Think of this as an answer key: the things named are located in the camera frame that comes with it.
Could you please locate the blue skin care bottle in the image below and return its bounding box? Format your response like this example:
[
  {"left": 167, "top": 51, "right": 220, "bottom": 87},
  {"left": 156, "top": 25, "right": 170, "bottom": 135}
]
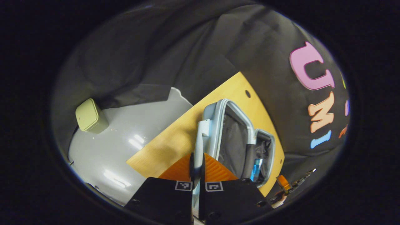
[{"left": 250, "top": 159, "right": 263, "bottom": 183}]

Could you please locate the light blue suitcase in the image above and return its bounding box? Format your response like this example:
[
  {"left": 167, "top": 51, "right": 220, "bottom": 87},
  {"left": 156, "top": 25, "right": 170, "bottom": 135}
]
[{"left": 193, "top": 99, "right": 276, "bottom": 219}]

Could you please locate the black backdrop cloth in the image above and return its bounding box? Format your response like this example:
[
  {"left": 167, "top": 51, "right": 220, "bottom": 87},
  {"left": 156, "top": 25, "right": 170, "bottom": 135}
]
[{"left": 52, "top": 0, "right": 350, "bottom": 200}]

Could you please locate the pale green trash bin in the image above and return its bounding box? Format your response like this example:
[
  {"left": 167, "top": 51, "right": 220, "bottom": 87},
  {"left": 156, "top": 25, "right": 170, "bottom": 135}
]
[{"left": 75, "top": 98, "right": 109, "bottom": 134}]

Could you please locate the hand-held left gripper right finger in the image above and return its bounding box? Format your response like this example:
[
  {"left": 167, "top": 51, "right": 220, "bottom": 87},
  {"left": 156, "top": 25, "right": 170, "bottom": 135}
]
[{"left": 198, "top": 152, "right": 274, "bottom": 225}]

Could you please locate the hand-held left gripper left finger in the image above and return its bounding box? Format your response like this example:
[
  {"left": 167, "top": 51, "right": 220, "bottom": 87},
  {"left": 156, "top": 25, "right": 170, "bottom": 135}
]
[{"left": 124, "top": 152, "right": 194, "bottom": 225}]

